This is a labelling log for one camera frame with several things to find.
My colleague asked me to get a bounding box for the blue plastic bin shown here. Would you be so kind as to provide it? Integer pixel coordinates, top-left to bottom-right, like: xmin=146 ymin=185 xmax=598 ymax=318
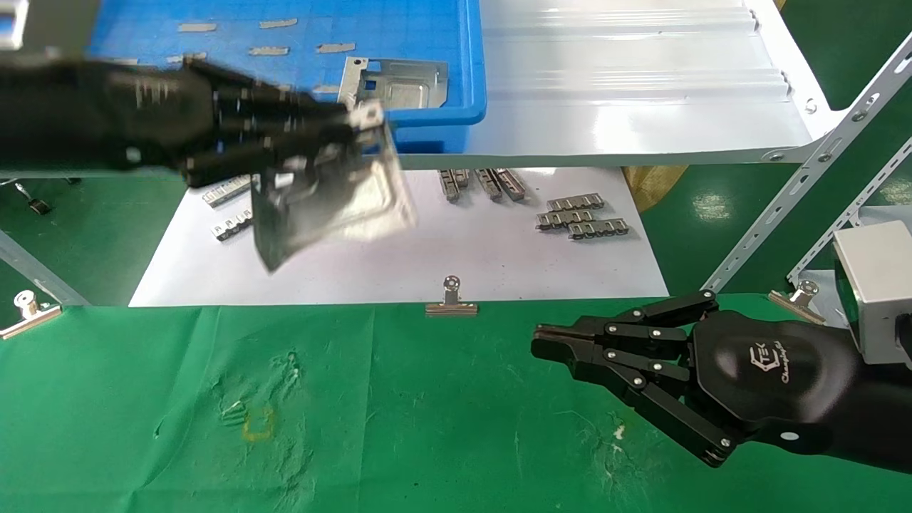
xmin=84 ymin=0 xmax=490 ymax=155

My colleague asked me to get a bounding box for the black caster wheel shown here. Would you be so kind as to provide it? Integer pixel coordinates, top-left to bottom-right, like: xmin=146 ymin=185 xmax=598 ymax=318
xmin=14 ymin=182 xmax=53 ymax=216

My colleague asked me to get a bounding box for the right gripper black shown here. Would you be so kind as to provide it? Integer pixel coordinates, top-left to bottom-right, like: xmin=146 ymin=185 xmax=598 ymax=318
xmin=531 ymin=289 xmax=863 ymax=470

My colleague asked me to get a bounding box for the left wrist camera silver box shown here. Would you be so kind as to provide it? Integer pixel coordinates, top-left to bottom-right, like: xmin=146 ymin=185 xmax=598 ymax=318
xmin=0 ymin=0 xmax=102 ymax=59

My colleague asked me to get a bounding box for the grey metal frame bar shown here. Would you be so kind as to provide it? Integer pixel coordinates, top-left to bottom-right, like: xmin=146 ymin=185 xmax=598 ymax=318
xmin=0 ymin=228 xmax=92 ymax=307

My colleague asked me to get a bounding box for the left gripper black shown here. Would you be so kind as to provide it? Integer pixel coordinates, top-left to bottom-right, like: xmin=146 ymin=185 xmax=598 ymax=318
xmin=107 ymin=56 xmax=357 ymax=189

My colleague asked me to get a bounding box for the white paper sheet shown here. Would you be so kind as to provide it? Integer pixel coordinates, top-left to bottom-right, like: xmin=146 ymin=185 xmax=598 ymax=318
xmin=128 ymin=168 xmax=670 ymax=308

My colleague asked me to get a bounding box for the yellow woven bag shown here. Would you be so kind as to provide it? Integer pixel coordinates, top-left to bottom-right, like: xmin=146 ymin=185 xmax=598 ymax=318
xmin=622 ymin=166 xmax=690 ymax=214

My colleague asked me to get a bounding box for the wrist camera silver box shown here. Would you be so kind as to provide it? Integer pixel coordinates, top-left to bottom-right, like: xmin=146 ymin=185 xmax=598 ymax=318
xmin=0 ymin=0 xmax=102 ymax=59
xmin=831 ymin=220 xmax=912 ymax=368

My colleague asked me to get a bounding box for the right wrist camera silver box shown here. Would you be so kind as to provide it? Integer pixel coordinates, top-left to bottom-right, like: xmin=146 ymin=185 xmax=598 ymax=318
xmin=831 ymin=220 xmax=912 ymax=368

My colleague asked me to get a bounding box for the stamped sheet metal bracket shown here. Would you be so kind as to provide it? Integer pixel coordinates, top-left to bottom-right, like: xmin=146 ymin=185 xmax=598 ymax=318
xmin=338 ymin=57 xmax=450 ymax=110
xmin=249 ymin=100 xmax=419 ymax=274

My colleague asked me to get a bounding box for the green table cloth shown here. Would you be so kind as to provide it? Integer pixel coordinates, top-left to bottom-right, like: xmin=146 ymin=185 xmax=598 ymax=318
xmin=0 ymin=294 xmax=912 ymax=513

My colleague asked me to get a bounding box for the silver binder clip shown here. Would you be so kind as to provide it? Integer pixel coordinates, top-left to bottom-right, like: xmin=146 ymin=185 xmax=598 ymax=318
xmin=768 ymin=281 xmax=829 ymax=326
xmin=0 ymin=290 xmax=63 ymax=341
xmin=425 ymin=276 xmax=480 ymax=317

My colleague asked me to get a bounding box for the white perforated angle bar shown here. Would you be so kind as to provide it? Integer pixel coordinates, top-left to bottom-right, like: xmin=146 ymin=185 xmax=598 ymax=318
xmin=787 ymin=139 xmax=912 ymax=287
xmin=702 ymin=36 xmax=912 ymax=293

